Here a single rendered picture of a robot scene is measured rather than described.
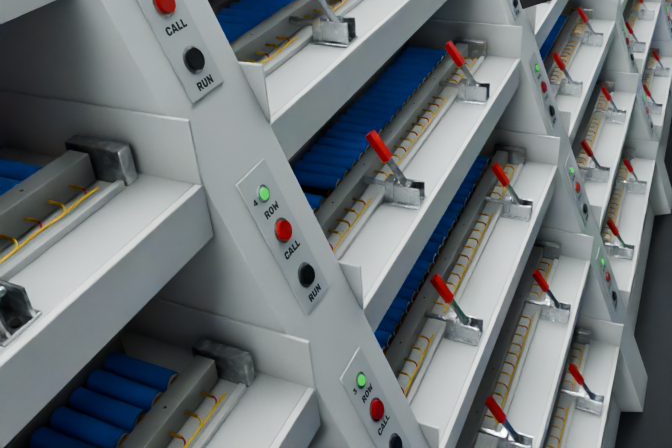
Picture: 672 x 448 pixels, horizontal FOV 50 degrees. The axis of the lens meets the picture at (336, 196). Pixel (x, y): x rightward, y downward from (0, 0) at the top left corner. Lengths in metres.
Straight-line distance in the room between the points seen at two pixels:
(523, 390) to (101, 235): 0.72
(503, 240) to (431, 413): 0.32
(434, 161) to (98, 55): 0.46
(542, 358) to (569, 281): 0.19
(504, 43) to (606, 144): 0.58
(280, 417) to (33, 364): 0.21
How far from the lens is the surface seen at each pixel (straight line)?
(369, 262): 0.70
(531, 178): 1.17
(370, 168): 0.81
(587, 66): 1.58
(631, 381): 1.47
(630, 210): 1.77
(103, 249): 0.47
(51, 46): 0.54
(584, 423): 1.27
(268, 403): 0.58
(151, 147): 0.52
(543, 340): 1.14
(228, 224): 0.52
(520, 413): 1.04
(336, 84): 0.68
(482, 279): 0.96
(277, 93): 0.63
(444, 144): 0.89
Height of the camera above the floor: 1.05
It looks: 21 degrees down
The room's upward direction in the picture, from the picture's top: 26 degrees counter-clockwise
